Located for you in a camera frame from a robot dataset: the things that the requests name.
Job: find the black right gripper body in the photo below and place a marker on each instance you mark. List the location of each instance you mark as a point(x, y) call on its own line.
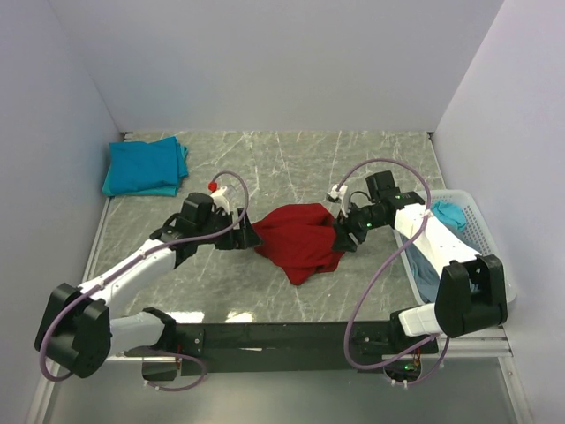
point(367, 217)

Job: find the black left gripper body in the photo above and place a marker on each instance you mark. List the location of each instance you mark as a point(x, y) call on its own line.
point(227, 239)

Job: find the red t shirt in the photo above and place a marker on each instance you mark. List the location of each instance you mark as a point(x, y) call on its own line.
point(299, 238)

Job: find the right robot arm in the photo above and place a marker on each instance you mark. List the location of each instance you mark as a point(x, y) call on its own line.
point(472, 290)

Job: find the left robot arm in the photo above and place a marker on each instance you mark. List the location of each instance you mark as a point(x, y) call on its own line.
point(79, 331)

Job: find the grey blue t shirt in basket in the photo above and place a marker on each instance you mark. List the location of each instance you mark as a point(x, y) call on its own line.
point(425, 277)

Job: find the teal t shirt in basket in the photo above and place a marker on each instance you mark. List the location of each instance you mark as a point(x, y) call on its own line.
point(450, 215)

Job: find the folded teal t shirt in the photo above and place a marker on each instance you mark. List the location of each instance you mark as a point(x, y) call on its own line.
point(145, 191)

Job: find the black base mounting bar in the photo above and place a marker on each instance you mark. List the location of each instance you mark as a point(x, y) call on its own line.
point(296, 346)

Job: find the folded blue t shirt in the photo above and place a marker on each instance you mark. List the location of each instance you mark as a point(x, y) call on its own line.
point(143, 165)

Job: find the white plastic basket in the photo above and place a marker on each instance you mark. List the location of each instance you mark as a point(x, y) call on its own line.
point(439, 245)

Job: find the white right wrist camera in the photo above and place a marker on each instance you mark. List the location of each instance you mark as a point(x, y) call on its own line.
point(338, 194)

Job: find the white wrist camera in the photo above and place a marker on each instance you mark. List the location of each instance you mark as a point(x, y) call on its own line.
point(222, 196)
point(338, 194)

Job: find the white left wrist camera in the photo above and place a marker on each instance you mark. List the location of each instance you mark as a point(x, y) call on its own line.
point(222, 196)

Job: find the aluminium frame rail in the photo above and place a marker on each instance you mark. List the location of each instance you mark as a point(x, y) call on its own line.
point(490, 343)

